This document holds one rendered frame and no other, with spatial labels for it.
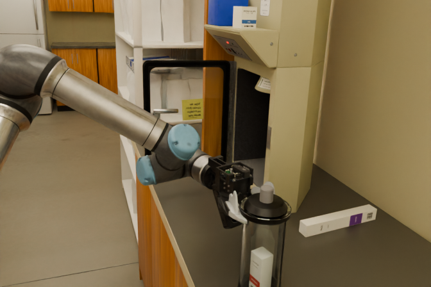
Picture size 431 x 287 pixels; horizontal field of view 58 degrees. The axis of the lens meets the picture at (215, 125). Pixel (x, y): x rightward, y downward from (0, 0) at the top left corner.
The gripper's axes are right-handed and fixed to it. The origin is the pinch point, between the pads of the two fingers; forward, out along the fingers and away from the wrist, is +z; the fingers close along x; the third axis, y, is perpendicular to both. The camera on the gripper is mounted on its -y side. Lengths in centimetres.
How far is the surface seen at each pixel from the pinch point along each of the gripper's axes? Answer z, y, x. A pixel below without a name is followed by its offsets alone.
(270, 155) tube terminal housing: -24.8, 1.0, 24.0
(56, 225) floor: -214, -114, -5
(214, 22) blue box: -50, 38, 19
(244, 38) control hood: -27.8, 34.9, 13.9
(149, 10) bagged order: -163, 40, 49
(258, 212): 2.2, 3.3, -3.7
